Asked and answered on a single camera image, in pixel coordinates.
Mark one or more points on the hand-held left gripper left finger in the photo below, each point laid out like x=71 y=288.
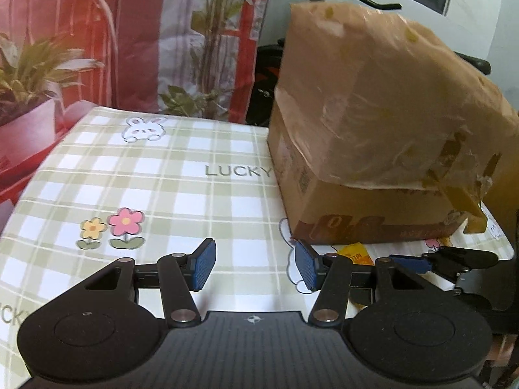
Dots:
x=202 y=265

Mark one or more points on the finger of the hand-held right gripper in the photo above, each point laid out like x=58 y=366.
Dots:
x=411 y=263

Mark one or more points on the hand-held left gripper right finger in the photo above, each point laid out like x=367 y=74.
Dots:
x=307 y=265

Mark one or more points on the yellow snack packet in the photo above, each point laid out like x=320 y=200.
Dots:
x=357 y=253

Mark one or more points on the plastic-lined cardboard box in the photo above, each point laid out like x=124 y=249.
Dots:
x=365 y=109

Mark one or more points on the checked cartoon tablecloth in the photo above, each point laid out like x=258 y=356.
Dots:
x=182 y=194

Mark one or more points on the black exercise bike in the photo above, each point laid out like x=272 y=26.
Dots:
x=263 y=89

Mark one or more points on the printed room backdrop cloth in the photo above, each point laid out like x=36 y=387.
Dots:
x=142 y=28

